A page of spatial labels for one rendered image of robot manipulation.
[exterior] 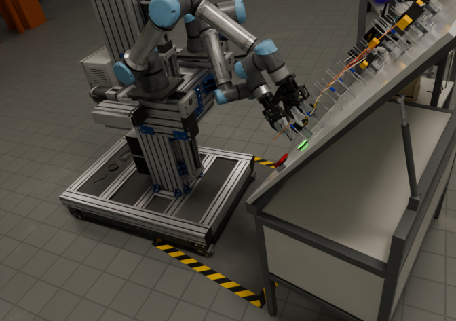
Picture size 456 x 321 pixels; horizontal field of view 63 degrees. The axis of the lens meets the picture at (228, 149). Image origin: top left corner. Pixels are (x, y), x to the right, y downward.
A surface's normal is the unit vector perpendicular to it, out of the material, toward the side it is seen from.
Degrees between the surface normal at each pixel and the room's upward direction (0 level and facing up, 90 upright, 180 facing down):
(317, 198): 0
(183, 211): 0
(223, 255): 0
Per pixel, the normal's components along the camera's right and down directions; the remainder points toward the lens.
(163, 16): -0.36, 0.53
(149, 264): -0.14, -0.79
